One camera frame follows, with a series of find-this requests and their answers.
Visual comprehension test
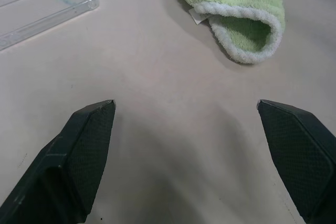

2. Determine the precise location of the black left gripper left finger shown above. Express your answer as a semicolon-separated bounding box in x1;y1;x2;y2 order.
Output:
0;99;117;224

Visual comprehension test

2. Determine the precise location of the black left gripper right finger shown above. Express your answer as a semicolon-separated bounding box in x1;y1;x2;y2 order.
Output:
256;99;336;224

